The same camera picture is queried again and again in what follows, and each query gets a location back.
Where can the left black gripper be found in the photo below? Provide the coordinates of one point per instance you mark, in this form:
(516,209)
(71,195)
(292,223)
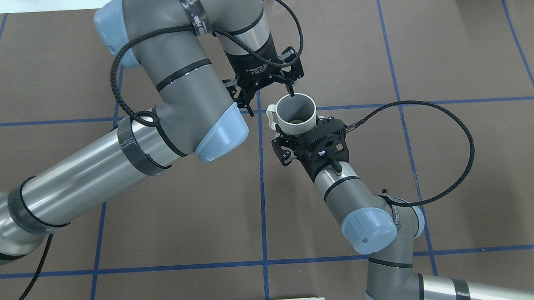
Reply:
(252,63)

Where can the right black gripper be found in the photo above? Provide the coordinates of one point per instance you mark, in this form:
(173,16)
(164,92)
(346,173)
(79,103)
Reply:
(286,147)

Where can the white mug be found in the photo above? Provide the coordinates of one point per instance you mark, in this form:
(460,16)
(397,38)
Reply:
(299,107)

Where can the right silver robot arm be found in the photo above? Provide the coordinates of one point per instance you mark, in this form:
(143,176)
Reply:
(376,225)

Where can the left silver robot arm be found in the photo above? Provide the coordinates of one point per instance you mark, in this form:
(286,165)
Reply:
(182,72)

